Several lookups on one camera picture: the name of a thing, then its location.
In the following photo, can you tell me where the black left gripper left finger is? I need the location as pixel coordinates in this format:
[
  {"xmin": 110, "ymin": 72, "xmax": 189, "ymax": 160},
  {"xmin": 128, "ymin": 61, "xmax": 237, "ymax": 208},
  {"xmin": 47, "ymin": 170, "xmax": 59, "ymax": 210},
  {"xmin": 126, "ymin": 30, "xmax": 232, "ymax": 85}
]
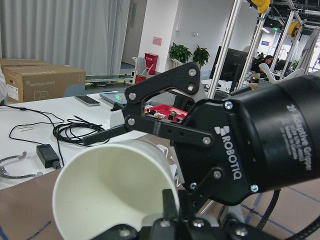
[{"xmin": 162, "ymin": 189, "xmax": 179, "ymax": 220}]

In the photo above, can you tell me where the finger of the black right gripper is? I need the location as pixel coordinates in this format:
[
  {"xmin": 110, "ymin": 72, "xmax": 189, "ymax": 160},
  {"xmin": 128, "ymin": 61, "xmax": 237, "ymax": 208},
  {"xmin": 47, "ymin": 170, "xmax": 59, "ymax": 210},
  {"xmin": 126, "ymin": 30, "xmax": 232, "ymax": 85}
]
[
  {"xmin": 113, "ymin": 62, "xmax": 201, "ymax": 125},
  {"xmin": 82, "ymin": 114, "xmax": 214, "ymax": 148}
]

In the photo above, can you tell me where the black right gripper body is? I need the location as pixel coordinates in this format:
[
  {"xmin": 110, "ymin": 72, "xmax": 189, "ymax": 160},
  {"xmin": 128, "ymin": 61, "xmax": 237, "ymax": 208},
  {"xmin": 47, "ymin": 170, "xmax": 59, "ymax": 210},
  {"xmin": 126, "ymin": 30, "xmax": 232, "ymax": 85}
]
[{"xmin": 173, "ymin": 98, "xmax": 260, "ymax": 206}]

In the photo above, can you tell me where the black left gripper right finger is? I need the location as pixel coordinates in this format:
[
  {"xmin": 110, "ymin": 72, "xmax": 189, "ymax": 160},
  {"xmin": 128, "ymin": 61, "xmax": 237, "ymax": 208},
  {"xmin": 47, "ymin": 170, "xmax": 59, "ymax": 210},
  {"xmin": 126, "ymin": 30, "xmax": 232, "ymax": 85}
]
[{"xmin": 177, "ymin": 190, "xmax": 196, "ymax": 222}]

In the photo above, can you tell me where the white plastic cup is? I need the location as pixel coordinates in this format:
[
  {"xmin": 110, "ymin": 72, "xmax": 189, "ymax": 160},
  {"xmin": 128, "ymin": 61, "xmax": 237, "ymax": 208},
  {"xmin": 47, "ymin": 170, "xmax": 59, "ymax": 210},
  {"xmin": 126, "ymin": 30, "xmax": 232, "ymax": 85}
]
[{"xmin": 52, "ymin": 139, "xmax": 180, "ymax": 240}]

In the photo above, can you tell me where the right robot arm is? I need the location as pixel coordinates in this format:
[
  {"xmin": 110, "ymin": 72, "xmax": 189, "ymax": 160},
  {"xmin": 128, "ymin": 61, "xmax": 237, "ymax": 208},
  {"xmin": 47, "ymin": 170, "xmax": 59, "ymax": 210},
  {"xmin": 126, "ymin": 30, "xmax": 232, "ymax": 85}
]
[{"xmin": 83, "ymin": 62, "xmax": 320, "ymax": 210}]

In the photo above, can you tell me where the red parts tray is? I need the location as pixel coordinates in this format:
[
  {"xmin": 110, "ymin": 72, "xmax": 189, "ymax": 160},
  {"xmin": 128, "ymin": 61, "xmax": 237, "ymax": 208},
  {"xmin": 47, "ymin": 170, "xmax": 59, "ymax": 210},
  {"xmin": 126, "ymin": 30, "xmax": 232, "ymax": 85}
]
[{"xmin": 144, "ymin": 104, "xmax": 188, "ymax": 123}]

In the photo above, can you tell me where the black monitor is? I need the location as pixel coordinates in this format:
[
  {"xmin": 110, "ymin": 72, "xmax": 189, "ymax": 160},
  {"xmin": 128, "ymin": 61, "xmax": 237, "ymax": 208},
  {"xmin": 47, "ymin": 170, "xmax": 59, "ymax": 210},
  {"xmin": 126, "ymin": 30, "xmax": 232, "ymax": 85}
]
[{"xmin": 216, "ymin": 48, "xmax": 248, "ymax": 93}]

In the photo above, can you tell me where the black smartphone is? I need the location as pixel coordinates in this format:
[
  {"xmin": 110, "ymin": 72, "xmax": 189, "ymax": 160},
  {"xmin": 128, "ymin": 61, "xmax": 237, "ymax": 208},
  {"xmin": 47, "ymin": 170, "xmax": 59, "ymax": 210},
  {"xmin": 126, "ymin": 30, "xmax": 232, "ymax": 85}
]
[{"xmin": 74, "ymin": 95, "xmax": 100, "ymax": 107}]

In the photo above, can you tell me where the black power adapter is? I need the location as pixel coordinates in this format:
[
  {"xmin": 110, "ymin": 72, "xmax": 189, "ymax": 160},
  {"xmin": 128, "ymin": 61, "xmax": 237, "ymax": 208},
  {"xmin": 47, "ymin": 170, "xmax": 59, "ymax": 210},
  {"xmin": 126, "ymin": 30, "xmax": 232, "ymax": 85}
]
[{"xmin": 36, "ymin": 144, "xmax": 61, "ymax": 170}]

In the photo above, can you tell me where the cardboard box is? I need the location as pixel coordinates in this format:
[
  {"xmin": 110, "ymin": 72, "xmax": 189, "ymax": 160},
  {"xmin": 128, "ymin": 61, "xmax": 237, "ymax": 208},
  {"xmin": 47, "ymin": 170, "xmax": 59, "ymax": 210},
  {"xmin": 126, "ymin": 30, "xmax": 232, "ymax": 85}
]
[{"xmin": 0, "ymin": 58, "xmax": 86, "ymax": 103}]

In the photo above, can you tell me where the reacher grabber tool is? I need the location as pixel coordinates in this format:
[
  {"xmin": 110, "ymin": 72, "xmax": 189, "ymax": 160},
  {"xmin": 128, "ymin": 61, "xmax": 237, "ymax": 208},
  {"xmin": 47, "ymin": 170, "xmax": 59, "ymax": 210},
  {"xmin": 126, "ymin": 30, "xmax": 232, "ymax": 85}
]
[{"xmin": 0, "ymin": 151, "xmax": 43, "ymax": 180}]

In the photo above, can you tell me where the aluminium frame post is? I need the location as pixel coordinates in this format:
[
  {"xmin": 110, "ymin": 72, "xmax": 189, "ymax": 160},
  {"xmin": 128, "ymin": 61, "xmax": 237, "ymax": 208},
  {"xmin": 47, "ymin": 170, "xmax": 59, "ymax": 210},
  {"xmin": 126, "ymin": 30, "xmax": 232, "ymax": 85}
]
[{"xmin": 208, "ymin": 0, "xmax": 243, "ymax": 99}]

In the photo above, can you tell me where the coiled black cable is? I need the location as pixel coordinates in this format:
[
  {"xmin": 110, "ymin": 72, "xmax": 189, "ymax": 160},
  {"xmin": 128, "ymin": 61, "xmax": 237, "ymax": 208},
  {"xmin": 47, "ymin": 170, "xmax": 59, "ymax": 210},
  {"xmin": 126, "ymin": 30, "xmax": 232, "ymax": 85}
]
[{"xmin": 51, "ymin": 115, "xmax": 106, "ymax": 145}]

